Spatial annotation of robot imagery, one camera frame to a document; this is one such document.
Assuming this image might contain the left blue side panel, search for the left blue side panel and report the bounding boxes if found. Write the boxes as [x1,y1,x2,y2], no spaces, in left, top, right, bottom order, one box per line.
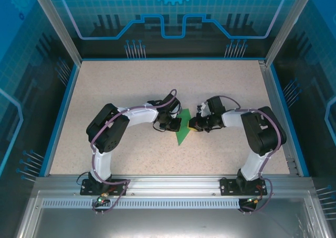
[0,0,79,238]

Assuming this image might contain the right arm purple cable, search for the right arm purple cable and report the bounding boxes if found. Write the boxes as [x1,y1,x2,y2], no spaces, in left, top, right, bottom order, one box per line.
[219,95,283,213]

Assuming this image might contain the aluminium side rail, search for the aluminium side rail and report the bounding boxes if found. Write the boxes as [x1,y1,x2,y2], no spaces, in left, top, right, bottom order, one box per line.
[258,60,300,175]

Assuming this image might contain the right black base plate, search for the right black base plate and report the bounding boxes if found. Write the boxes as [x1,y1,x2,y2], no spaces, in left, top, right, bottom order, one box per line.
[219,177,268,196]

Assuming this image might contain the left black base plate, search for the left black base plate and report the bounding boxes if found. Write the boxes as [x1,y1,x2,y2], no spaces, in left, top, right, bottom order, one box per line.
[80,178,128,196]

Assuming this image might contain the aluminium mounting rail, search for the aluminium mounting rail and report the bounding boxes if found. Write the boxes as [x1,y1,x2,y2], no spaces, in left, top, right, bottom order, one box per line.
[35,174,313,197]

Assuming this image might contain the aluminium corner post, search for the aluminium corner post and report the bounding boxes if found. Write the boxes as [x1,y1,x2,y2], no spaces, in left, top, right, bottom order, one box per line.
[265,0,317,67]
[29,0,82,66]

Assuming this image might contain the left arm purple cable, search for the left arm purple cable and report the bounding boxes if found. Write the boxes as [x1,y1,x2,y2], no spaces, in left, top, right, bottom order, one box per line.
[90,88,177,215]

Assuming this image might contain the left aluminium corner post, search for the left aluminium corner post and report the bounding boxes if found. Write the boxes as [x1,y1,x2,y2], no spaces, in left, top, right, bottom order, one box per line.
[29,0,82,66]

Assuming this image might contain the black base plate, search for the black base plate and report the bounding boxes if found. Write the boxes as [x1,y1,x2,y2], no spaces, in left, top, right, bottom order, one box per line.
[219,177,268,196]
[80,178,128,196]

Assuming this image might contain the metal tray surface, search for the metal tray surface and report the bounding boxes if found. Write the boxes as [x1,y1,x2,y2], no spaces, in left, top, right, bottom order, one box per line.
[15,190,329,238]

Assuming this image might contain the slotted grey cable duct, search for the slotted grey cable duct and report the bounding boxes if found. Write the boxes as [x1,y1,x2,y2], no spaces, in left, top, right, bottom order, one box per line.
[41,199,241,208]

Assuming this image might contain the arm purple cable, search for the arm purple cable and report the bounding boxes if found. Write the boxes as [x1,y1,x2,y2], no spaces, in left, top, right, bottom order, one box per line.
[219,95,283,213]
[90,88,177,215]

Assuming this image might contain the blue table border frame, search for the blue table border frame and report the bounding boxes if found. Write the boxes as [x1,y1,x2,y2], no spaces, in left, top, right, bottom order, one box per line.
[39,57,310,177]

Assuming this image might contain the green square paper sheet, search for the green square paper sheet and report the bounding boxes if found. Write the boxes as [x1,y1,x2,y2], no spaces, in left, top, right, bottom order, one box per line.
[175,109,192,146]

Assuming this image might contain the blue printed rear panel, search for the blue printed rear panel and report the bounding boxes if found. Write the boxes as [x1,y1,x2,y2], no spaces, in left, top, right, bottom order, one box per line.
[41,0,302,59]

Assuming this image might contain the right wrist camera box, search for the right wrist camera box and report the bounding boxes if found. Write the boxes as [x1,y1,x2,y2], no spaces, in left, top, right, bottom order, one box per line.
[196,103,210,117]

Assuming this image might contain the blue side panel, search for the blue side panel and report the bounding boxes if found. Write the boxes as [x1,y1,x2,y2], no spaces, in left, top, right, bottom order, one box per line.
[0,0,79,238]
[270,0,336,238]

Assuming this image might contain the right aluminium corner post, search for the right aluminium corner post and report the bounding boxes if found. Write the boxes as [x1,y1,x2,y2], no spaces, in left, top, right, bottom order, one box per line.
[265,0,317,67]

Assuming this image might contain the right blue side panel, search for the right blue side panel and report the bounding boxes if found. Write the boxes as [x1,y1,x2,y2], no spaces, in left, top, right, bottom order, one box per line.
[270,0,336,238]

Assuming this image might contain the thin black wire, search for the thin black wire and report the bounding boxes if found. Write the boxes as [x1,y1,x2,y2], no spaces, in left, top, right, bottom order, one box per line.
[75,172,89,187]

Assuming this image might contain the lit cable connector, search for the lit cable connector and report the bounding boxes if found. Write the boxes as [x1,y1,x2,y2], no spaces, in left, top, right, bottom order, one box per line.
[96,192,110,205]
[246,195,263,205]

